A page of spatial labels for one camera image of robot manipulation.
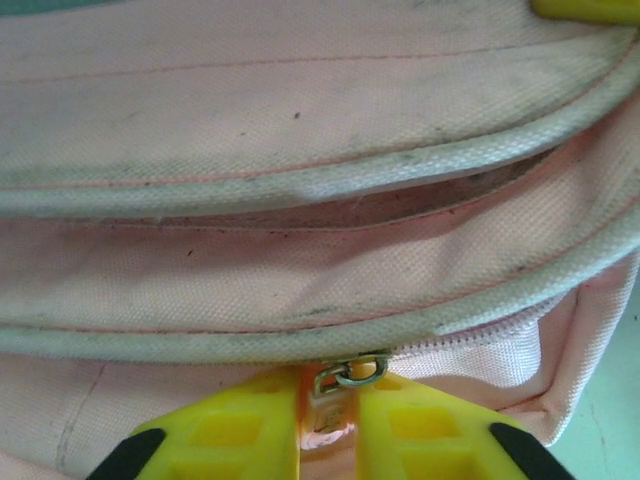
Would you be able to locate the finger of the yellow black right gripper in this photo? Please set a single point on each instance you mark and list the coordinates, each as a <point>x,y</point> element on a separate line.
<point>590,9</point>

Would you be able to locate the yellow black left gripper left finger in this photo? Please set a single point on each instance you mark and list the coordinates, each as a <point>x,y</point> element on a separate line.
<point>235,440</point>

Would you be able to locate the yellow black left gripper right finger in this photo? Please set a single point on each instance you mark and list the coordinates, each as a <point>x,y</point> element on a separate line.
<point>415,440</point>

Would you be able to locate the pink student backpack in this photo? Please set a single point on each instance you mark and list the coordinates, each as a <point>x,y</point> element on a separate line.
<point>250,150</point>

